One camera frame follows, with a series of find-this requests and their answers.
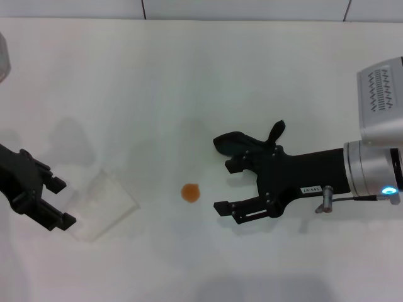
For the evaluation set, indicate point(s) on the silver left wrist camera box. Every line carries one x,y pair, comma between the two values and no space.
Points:
3,59

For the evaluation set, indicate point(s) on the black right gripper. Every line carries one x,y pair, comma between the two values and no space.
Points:
302,173

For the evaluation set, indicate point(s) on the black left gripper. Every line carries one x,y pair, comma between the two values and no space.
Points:
19,176

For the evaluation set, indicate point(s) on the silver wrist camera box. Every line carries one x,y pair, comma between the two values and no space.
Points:
3,59
381,100

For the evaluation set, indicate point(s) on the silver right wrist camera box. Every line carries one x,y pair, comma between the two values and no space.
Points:
381,100

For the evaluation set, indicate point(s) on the brown water stain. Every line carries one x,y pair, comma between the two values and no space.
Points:
190,192

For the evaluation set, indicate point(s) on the white paper cup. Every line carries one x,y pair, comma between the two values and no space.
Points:
104,204

